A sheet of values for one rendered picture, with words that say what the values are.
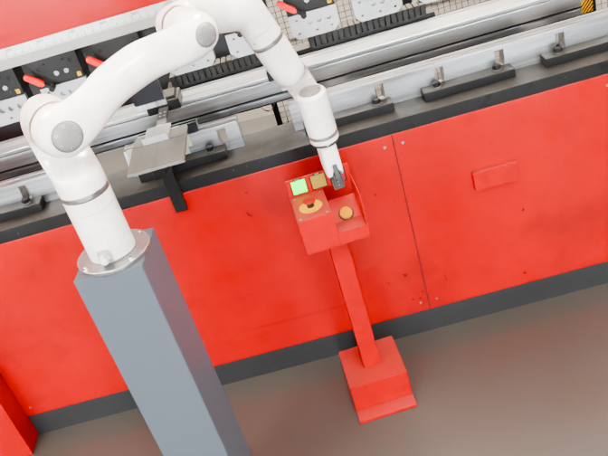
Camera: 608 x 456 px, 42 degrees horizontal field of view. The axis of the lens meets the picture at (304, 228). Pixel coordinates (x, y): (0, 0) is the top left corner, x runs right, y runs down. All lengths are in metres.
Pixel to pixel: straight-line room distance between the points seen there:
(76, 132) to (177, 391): 0.78
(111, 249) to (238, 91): 1.07
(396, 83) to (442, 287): 0.77
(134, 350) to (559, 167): 1.52
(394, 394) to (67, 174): 1.39
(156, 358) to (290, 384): 0.94
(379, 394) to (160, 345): 0.93
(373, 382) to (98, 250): 1.13
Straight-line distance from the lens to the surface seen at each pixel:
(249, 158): 2.55
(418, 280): 2.86
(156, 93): 2.61
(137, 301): 2.01
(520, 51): 2.70
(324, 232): 2.35
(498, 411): 2.69
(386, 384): 2.72
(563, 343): 2.89
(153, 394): 2.21
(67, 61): 2.57
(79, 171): 1.90
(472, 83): 2.63
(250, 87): 2.85
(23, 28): 2.57
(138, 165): 2.47
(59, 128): 1.79
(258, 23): 2.01
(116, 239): 1.97
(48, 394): 3.15
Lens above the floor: 1.96
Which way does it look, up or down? 31 degrees down
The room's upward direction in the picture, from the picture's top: 17 degrees counter-clockwise
